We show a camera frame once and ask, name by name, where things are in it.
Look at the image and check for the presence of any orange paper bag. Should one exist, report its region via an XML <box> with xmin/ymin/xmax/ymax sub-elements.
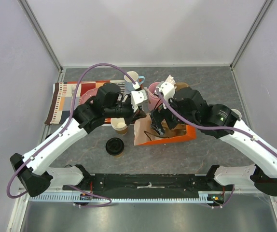
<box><xmin>134</xmin><ymin>113</ymin><xmax>197</xmax><ymax>145</ymax></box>

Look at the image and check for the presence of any brown cardboard cup carrier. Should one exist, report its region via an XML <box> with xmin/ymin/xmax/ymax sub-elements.
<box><xmin>174</xmin><ymin>82</ymin><xmax>189</xmax><ymax>91</ymax></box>

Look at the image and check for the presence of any black plastic cup lid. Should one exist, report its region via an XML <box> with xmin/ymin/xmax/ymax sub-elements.
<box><xmin>105</xmin><ymin>137</ymin><xmax>125</xmax><ymax>155</ymax></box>

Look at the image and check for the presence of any brown paper coffee cup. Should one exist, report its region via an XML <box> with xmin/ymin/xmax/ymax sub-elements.
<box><xmin>111</xmin><ymin>152</ymin><xmax>124</xmax><ymax>158</ymax></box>

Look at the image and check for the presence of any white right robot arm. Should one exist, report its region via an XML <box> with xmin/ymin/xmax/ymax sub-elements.
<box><xmin>151</xmin><ymin>82</ymin><xmax>277</xmax><ymax>196</ymax></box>

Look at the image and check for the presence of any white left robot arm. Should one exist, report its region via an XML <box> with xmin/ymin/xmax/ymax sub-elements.
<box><xmin>10</xmin><ymin>83</ymin><xmax>148</xmax><ymax>197</ymax></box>

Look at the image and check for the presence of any pink utensil holder cup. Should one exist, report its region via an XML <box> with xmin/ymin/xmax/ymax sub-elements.
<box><xmin>148</xmin><ymin>82</ymin><xmax>162</xmax><ymax>111</ymax></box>

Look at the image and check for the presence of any stack of paper cups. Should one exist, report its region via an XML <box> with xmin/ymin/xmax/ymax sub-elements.
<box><xmin>111</xmin><ymin>118</ymin><xmax>128</xmax><ymax>135</ymax></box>

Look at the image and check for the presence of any light blue mug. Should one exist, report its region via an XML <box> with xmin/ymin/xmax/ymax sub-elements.
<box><xmin>124</xmin><ymin>71</ymin><xmax>146</xmax><ymax>94</ymax></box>

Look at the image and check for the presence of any pink polka dot plate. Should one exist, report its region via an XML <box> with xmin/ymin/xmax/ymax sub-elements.
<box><xmin>79</xmin><ymin>88</ymin><xmax>98</xmax><ymax>104</ymax></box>

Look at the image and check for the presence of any small white paper cup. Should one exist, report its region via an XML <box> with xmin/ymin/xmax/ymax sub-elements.
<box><xmin>232</xmin><ymin>109</ymin><xmax>242</xmax><ymax>119</ymax></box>

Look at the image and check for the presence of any colourful patchwork placemat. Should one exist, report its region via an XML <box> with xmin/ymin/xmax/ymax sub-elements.
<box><xmin>45</xmin><ymin>80</ymin><xmax>134</xmax><ymax>125</ymax></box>

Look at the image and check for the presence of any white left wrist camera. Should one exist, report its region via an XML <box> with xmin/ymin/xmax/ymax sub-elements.
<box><xmin>130</xmin><ymin>89</ymin><xmax>149</xmax><ymax>113</ymax></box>

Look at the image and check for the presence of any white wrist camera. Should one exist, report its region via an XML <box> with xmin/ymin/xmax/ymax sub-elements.
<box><xmin>154</xmin><ymin>81</ymin><xmax>175</xmax><ymax>100</ymax></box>
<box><xmin>130</xmin><ymin>89</ymin><xmax>149</xmax><ymax>113</ymax></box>

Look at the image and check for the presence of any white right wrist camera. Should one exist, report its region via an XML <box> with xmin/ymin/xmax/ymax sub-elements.
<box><xmin>154</xmin><ymin>81</ymin><xmax>175</xmax><ymax>100</ymax></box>

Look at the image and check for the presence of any pink handled fork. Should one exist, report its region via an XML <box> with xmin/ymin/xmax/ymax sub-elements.
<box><xmin>71</xmin><ymin>84</ymin><xmax>77</xmax><ymax>96</ymax></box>

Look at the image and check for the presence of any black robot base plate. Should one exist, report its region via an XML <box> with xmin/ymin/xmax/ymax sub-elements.
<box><xmin>62</xmin><ymin>173</ymin><xmax>235</xmax><ymax>201</ymax></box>

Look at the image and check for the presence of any grey cable duct rail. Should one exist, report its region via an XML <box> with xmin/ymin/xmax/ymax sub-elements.
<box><xmin>29</xmin><ymin>192</ymin><xmax>222</xmax><ymax>203</ymax></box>

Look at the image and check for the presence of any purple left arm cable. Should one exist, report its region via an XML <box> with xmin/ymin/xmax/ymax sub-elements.
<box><xmin>7</xmin><ymin>63</ymin><xmax>141</xmax><ymax>209</ymax></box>

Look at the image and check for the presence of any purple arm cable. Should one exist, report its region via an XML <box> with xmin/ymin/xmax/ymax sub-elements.
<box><xmin>155</xmin><ymin>88</ymin><xmax>277</xmax><ymax>210</ymax></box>
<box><xmin>7</xmin><ymin>63</ymin><xmax>141</xmax><ymax>209</ymax></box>

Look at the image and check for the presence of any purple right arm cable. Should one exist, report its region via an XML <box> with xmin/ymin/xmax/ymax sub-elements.
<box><xmin>155</xmin><ymin>88</ymin><xmax>277</xmax><ymax>210</ymax></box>

